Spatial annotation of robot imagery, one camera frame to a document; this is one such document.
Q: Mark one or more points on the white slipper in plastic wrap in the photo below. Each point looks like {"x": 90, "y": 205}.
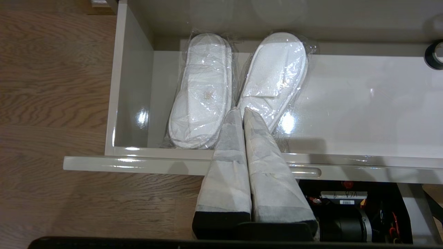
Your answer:
{"x": 204, "y": 97}
{"x": 273, "y": 76}

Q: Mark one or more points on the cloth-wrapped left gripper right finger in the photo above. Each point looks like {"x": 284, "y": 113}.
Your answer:
{"x": 273, "y": 183}

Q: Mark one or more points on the glossy white drawer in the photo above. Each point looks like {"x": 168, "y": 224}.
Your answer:
{"x": 346, "y": 103}

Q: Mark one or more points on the red emergency stop button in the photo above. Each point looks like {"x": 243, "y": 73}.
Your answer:
{"x": 347, "y": 184}

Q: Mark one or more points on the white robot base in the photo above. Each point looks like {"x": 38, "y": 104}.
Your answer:
{"x": 415, "y": 207}

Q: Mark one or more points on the black tape roll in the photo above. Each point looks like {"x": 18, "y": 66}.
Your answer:
{"x": 430, "y": 55}

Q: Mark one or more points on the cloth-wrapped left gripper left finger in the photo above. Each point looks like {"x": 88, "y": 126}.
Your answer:
{"x": 225, "y": 180}

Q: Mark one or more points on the black cylindrical motor housing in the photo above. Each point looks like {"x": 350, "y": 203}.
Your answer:
{"x": 342, "y": 224}

